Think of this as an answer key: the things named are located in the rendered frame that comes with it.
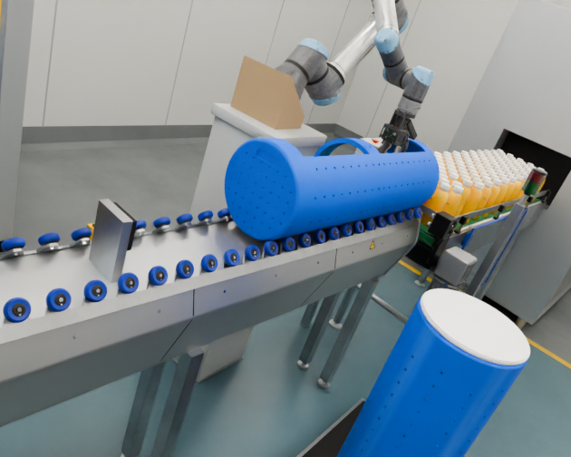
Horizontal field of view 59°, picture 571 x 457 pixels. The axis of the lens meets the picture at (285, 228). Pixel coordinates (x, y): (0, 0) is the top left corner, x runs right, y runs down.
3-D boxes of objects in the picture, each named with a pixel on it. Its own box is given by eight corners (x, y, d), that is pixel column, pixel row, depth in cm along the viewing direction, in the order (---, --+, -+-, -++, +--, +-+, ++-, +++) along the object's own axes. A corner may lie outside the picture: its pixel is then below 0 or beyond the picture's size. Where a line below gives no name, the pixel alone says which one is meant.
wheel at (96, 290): (80, 282, 100) (85, 281, 99) (101, 277, 104) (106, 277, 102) (84, 305, 100) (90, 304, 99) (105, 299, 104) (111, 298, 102)
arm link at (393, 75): (391, 47, 180) (412, 56, 172) (400, 72, 188) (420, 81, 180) (375, 62, 180) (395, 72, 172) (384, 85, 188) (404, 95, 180)
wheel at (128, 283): (114, 275, 106) (120, 274, 105) (133, 270, 109) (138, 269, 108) (119, 296, 106) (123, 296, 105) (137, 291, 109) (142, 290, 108)
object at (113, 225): (88, 258, 116) (98, 199, 110) (104, 256, 119) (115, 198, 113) (111, 283, 111) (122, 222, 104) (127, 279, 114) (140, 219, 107)
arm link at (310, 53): (278, 56, 187) (300, 31, 190) (294, 83, 197) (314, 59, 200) (301, 61, 179) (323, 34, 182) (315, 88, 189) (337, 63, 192)
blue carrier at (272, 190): (213, 212, 153) (237, 121, 142) (366, 189, 219) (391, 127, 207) (279, 259, 138) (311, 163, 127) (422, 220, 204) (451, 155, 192)
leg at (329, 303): (295, 364, 251) (338, 258, 225) (302, 360, 256) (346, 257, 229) (303, 371, 248) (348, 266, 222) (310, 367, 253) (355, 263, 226)
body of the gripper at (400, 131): (377, 138, 181) (391, 106, 176) (389, 139, 188) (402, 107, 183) (394, 147, 177) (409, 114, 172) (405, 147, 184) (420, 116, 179)
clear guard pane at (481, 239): (425, 317, 239) (472, 229, 218) (484, 282, 297) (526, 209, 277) (426, 317, 238) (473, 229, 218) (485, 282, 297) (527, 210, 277)
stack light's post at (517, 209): (410, 388, 263) (515, 202, 217) (413, 385, 266) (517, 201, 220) (416, 393, 261) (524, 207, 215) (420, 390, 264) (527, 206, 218)
